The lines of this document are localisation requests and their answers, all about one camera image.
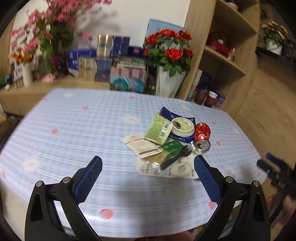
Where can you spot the red paper cup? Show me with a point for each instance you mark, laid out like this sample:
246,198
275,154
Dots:
210,100

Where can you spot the orange flower bunch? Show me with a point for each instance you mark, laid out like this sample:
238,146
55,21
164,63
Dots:
20,57

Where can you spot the gold blue box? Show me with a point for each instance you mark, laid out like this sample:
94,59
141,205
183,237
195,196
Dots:
94,69
109,46

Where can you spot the clear printed plastic bag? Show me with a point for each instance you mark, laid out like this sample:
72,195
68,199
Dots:
142,166

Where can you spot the white paper sachet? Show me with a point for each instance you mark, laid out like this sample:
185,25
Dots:
140,146

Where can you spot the dark brown cup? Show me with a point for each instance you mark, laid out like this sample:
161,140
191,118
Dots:
200,96

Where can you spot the low wooden sideboard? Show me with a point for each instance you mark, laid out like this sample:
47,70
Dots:
21,101

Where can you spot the white round pack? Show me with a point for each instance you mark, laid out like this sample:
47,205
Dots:
181,170

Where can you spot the potted pale roses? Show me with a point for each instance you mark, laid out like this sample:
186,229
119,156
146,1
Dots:
275,37

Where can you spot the red basket on shelf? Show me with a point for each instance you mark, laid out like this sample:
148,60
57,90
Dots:
218,41

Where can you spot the blue checked tablecloth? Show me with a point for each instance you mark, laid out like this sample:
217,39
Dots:
68,127

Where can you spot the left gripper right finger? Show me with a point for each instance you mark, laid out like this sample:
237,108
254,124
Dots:
252,222

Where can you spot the small white vase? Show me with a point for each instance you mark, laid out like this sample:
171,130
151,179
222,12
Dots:
27,75

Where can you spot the red rose bouquet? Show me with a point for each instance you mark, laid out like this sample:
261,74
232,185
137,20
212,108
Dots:
170,50

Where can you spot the crushed red cola can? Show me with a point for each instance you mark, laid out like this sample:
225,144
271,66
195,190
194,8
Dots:
202,136

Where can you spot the green yogurt cup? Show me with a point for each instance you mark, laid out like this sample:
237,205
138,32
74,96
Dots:
159,130

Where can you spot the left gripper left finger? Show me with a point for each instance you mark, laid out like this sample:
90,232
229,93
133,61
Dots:
42,220

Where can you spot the gold blue box upper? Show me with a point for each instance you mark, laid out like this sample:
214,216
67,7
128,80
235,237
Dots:
109,46

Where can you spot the dark blue snack wrapper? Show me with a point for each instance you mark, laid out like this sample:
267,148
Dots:
169,115

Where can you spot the right gloved hand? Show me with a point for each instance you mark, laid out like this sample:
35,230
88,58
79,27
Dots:
288,204

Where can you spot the pink teal gift box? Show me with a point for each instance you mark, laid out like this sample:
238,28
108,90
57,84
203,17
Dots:
128,79

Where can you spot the gold blue box lower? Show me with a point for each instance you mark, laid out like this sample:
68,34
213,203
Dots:
94,69

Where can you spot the light blue poster board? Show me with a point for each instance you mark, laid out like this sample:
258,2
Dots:
157,25

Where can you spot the pink blossom plant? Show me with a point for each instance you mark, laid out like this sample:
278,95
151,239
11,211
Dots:
48,34

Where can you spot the green black wrapper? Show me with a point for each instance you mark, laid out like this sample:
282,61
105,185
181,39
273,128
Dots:
171,152

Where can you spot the white flower vase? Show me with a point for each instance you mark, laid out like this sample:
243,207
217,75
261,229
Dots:
167,86

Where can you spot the stack of pastel cups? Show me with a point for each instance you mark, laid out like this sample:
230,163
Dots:
194,85

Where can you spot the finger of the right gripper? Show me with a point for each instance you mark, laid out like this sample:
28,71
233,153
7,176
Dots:
272,158
264,166

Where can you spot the small blue box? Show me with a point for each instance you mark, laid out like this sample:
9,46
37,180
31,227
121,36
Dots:
219,99

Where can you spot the wooden shelf unit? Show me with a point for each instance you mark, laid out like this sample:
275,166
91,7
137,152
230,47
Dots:
239,20

